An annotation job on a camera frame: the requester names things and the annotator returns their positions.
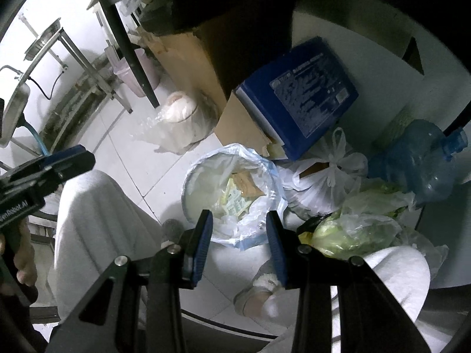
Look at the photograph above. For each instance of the yellow packet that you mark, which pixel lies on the yellow packet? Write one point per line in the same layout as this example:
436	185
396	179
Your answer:
304	234

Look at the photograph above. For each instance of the person's left leg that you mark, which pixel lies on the person's left leg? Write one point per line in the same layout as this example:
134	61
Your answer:
99	228

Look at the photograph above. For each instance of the black metal table frame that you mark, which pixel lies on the black metal table frame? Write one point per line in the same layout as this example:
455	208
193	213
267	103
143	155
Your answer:
128	51

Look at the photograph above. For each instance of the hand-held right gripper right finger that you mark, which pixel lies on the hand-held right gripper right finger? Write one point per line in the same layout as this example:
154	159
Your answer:
276	250

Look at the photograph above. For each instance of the person's leg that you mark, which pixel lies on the person's leg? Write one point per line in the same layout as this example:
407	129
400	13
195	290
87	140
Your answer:
386	283
99	228

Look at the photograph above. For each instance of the white sack in plastic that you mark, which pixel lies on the white sack in plastic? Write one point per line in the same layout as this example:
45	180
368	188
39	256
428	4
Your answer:
180	117

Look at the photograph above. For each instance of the large cardboard box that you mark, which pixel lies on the large cardboard box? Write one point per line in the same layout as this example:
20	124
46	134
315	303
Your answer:
176	51

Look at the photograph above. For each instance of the cabbage in plastic bag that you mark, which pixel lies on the cabbage in plastic bag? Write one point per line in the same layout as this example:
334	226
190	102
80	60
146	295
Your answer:
349	235

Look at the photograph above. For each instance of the grey fluffy slipper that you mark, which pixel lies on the grey fluffy slipper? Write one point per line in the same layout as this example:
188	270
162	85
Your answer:
172	230
254	294

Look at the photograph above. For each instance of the steel colander bowl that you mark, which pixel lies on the steel colander bowl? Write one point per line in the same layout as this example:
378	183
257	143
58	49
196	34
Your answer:
44	40

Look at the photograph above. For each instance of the grey metal stand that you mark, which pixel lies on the grey metal stand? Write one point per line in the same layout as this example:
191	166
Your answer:
106	88

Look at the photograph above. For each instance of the flat cardboard box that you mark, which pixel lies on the flat cardboard box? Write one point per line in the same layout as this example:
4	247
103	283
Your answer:
239	125

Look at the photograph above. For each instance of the person's left forearm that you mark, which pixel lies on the person's left forearm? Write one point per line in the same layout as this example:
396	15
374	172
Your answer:
18	323

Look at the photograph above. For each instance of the trash bin with blue liner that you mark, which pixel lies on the trash bin with blue liner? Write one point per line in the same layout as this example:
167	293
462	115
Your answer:
206	191

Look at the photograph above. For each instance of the round steel basin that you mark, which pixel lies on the round steel basin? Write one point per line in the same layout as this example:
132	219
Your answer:
16	106

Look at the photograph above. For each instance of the tied white plastic bag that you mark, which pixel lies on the tied white plastic bag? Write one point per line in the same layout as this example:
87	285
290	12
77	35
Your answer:
327	187

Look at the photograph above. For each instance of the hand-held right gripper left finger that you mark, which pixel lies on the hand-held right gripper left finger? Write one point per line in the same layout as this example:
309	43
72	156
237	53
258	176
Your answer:
200	250

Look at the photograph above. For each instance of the blue water jug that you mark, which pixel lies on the blue water jug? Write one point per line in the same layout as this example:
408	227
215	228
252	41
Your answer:
412	158

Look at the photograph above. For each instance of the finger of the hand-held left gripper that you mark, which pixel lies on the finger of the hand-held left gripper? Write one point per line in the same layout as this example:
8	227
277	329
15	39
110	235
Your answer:
62	172
66	153

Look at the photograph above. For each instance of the person's left hand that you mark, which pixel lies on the person's left hand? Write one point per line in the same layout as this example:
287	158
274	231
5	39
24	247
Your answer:
24	261

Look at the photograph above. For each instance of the pink plastic bin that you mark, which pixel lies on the pink plastic bin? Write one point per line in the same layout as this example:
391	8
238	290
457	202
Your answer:
149	70

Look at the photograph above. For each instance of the brown wrapper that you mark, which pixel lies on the brown wrapper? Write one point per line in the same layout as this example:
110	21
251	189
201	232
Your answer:
250	187

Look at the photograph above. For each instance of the blue box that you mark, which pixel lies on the blue box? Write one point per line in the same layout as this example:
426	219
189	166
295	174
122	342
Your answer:
294	99

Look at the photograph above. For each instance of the person's right leg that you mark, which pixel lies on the person's right leg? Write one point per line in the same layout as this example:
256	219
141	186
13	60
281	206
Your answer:
386	283

